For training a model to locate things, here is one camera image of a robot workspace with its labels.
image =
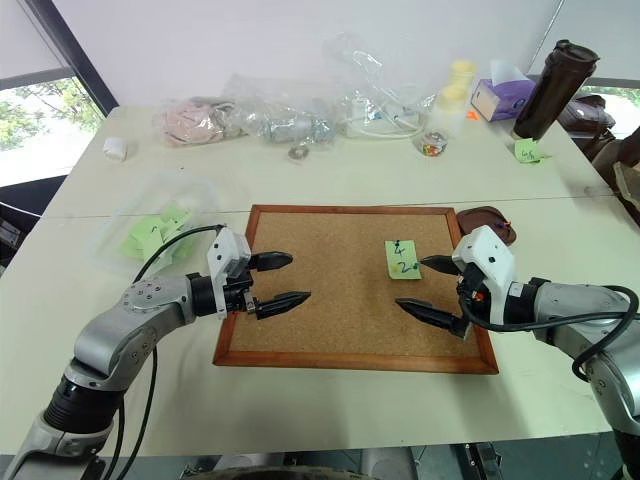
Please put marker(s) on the white tape roll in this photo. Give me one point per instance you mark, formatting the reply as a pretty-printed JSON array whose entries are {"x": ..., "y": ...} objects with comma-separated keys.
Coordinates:
[{"x": 115, "y": 148}]

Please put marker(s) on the green note with numbers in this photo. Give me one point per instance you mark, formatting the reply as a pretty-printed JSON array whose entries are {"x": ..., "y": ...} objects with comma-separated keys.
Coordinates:
[{"x": 402, "y": 257}]

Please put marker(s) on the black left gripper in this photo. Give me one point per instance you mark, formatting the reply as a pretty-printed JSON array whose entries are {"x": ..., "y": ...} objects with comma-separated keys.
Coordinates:
[{"x": 239, "y": 299}]

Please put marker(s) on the wood-framed cork board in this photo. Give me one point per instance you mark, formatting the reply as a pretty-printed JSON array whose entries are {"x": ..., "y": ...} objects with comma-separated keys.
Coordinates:
[{"x": 325, "y": 280}]

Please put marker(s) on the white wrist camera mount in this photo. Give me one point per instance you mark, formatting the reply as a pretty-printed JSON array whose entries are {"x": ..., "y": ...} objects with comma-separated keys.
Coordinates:
[
  {"x": 487, "y": 257},
  {"x": 227, "y": 250}
]

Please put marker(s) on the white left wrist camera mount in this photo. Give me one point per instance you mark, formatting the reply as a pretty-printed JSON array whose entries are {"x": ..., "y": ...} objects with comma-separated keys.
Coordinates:
[{"x": 227, "y": 250}]

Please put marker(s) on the bag with pink cloth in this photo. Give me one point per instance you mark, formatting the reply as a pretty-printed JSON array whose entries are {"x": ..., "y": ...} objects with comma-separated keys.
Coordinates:
[{"x": 192, "y": 122}]

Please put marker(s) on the brown chair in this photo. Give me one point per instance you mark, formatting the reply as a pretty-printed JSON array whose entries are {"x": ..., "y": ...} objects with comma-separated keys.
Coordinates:
[{"x": 622, "y": 170}]

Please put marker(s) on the small orange clip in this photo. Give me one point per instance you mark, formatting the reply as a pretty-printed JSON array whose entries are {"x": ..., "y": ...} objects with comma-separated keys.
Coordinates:
[{"x": 472, "y": 115}]

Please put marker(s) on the clear bag with silver item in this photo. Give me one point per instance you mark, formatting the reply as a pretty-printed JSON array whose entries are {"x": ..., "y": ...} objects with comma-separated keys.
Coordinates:
[{"x": 290, "y": 125}]

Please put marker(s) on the black window frame post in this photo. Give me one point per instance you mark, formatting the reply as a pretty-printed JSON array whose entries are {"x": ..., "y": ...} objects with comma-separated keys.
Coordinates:
[{"x": 75, "y": 55}]

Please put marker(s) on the dark brown leather bag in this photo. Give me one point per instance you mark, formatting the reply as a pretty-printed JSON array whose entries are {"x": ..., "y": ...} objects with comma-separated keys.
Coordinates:
[{"x": 587, "y": 117}]

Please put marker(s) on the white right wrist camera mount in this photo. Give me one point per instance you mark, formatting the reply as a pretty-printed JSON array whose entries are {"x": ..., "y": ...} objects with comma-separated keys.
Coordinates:
[{"x": 487, "y": 257}]

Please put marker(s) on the yellow-lidded plastic cup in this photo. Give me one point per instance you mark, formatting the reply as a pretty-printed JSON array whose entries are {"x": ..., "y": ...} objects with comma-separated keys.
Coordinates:
[
  {"x": 454, "y": 105},
  {"x": 462, "y": 72}
]

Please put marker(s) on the dark cabinet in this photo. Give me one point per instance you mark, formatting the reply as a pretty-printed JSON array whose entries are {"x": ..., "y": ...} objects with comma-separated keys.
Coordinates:
[{"x": 22, "y": 220}]

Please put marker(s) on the green scribbled sticky note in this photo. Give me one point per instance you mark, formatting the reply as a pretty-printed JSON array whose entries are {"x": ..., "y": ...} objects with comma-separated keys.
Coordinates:
[{"x": 530, "y": 151}]

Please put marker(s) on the purple tissue box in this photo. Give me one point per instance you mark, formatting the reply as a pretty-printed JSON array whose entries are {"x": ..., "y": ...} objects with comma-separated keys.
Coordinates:
[{"x": 502, "y": 97}]

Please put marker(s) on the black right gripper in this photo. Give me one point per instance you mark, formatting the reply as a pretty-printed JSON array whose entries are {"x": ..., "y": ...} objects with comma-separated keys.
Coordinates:
[{"x": 471, "y": 287}]

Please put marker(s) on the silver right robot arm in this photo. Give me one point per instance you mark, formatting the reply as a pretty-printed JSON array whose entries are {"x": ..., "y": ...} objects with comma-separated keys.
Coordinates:
[{"x": 580, "y": 305}]

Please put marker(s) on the grey metal bracket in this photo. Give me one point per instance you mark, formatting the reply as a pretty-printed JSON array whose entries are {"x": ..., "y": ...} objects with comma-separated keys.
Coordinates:
[{"x": 482, "y": 462}]

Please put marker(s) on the clear bag of green notes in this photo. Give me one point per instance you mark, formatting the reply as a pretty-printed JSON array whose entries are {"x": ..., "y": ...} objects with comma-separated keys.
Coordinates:
[{"x": 150, "y": 220}]

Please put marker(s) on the brown oval dish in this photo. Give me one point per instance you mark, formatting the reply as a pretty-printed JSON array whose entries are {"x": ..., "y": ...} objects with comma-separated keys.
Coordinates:
[{"x": 477, "y": 219}]

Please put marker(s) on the dark brown thermos bottle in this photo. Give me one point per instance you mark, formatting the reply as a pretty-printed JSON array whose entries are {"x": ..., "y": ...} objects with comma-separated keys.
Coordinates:
[{"x": 552, "y": 92}]

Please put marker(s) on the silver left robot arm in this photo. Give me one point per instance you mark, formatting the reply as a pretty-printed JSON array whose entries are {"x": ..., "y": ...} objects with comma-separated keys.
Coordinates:
[{"x": 125, "y": 320}]

